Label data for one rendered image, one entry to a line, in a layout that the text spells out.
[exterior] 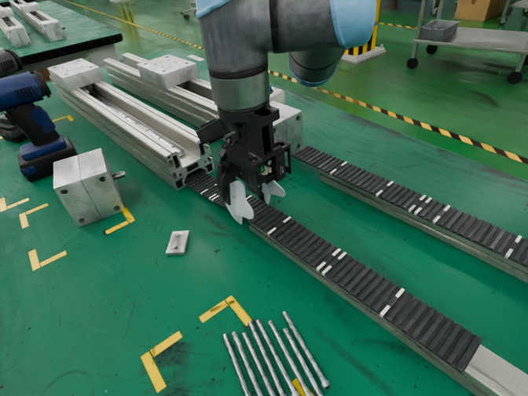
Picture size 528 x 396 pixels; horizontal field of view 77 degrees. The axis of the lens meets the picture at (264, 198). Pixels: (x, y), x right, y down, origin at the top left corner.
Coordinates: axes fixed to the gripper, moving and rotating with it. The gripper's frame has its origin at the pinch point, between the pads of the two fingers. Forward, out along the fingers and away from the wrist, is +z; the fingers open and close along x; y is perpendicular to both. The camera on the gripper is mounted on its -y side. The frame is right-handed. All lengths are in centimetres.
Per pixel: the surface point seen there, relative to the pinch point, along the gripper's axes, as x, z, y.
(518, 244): 19.9, -0.1, 34.8
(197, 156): 2.3, -1.4, -19.6
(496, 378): -0.5, 0.1, 39.4
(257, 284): -8.6, 3.1, 11.0
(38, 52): 9, 3, -185
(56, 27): 27, -4, -203
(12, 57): -14, -17, -78
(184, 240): -11.6, 2.3, -4.4
